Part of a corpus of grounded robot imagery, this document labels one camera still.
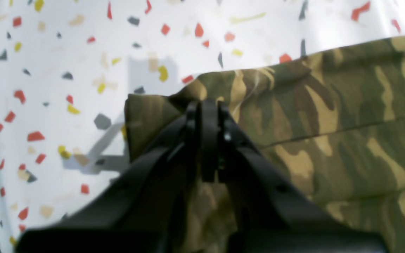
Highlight camouflage T-shirt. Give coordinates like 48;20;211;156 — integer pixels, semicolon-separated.
125;36;405;253

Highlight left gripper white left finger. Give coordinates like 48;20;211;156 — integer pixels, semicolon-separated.
15;102;200;253

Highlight terrazzo pattern table cloth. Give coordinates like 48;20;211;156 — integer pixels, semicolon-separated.
0;0;405;253

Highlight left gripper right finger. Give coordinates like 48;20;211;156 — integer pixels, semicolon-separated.
201;100;388;253

